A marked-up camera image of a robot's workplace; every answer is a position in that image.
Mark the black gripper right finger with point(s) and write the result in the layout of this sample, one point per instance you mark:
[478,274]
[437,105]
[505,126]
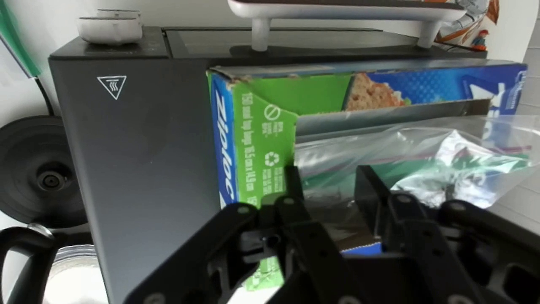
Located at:
[449,247]

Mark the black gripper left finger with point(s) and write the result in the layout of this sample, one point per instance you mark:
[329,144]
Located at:
[236,259]

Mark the clear zip lock bag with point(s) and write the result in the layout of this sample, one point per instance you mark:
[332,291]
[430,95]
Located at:
[427,153]

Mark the blue Ziploc box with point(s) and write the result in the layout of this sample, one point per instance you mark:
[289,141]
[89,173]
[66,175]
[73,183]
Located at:
[253,112]

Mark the black toaster oven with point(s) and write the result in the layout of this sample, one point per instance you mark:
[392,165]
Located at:
[140,170]

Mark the black round disc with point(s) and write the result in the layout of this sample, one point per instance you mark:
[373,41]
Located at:
[39,170]

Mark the orange blue printed item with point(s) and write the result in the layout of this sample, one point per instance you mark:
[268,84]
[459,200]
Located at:
[478,28]

